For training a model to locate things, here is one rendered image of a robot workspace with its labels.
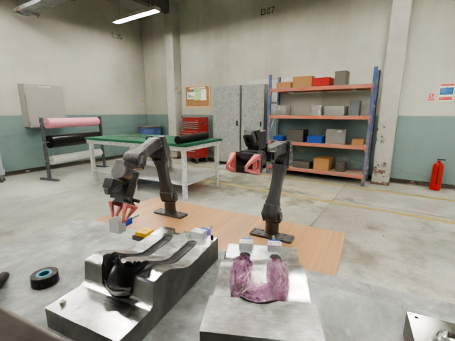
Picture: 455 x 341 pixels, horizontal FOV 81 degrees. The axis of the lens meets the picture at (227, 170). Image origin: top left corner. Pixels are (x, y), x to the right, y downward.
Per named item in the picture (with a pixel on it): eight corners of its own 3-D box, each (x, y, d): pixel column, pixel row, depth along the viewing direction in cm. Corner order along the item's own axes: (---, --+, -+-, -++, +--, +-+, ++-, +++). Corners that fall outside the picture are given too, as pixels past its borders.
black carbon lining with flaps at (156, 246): (166, 239, 107) (165, 216, 105) (201, 247, 100) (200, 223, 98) (90, 290, 76) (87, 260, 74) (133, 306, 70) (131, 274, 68)
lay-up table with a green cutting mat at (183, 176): (133, 172, 624) (129, 128, 602) (222, 185, 509) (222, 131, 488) (88, 183, 528) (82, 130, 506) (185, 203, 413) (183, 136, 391)
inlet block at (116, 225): (134, 219, 116) (133, 208, 115) (143, 221, 114) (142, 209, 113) (110, 231, 104) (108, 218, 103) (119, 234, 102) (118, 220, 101)
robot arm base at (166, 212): (180, 205, 143) (187, 201, 149) (152, 199, 153) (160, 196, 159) (181, 219, 145) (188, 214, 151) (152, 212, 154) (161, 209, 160)
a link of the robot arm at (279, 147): (273, 148, 100) (294, 139, 126) (250, 146, 104) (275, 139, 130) (271, 180, 102) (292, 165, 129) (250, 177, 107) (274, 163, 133)
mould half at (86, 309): (164, 245, 116) (162, 216, 113) (218, 258, 106) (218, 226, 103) (47, 327, 72) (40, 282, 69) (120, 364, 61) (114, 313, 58)
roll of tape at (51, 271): (34, 293, 85) (32, 283, 85) (28, 282, 91) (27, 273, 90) (62, 282, 91) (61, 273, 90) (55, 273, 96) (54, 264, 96)
